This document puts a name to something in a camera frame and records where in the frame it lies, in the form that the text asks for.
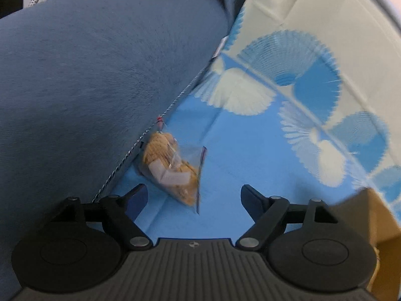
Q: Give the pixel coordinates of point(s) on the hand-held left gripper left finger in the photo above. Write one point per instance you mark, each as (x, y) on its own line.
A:
(137, 200)

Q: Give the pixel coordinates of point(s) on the brown cardboard box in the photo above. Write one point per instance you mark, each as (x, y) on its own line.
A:
(369, 219)

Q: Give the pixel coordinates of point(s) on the blue fan-print cloth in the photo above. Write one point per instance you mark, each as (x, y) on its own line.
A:
(250, 150)

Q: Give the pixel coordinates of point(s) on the clear cookie bag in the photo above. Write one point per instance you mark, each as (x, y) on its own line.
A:
(163, 163)

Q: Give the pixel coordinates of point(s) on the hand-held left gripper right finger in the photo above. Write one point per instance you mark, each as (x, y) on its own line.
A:
(252, 200)

